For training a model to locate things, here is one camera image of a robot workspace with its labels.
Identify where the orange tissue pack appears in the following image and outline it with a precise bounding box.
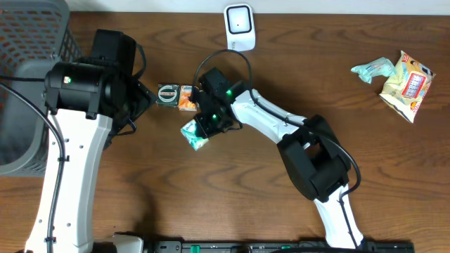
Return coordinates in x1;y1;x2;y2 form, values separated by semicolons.
178;85;197;112

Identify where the dark green round-label box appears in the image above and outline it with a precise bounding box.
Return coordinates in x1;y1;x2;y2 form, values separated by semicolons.
157;84;180;108

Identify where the teal tissue pack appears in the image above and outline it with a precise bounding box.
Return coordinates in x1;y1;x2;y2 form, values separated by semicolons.
181;119;209;151

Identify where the green snack packet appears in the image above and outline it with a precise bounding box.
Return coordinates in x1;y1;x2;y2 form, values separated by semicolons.
351;57;397;84

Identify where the cream snack bag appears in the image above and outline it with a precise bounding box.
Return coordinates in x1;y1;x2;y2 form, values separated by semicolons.
379;51;436;124

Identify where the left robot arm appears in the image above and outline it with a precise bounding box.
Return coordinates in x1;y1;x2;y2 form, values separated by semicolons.
25;30;156;252

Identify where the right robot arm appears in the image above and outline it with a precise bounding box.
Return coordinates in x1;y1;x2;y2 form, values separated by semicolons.
191;67;364;249

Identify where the white barcode scanner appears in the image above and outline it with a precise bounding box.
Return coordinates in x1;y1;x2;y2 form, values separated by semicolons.
224;4;256;52

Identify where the grey plastic mesh basket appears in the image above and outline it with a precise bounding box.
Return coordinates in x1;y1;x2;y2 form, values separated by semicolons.
1;0;82;177

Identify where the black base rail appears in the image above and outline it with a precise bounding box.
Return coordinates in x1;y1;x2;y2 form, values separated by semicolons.
144;240;415;253

